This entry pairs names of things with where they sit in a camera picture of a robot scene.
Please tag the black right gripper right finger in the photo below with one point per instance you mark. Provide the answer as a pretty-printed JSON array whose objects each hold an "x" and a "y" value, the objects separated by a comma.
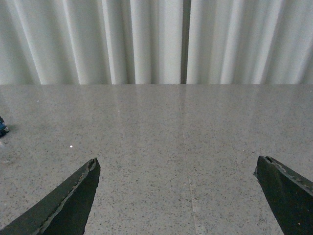
[{"x": 289, "y": 195}]

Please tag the white pleated curtain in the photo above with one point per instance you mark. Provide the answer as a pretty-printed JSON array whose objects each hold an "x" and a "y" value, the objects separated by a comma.
[{"x": 156, "y": 42}]

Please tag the green push button switch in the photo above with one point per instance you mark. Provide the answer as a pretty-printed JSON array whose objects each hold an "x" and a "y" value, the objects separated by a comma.
[{"x": 3, "y": 128}]

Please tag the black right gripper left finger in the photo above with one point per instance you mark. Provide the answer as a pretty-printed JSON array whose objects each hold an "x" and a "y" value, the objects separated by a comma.
[{"x": 65, "y": 210}]

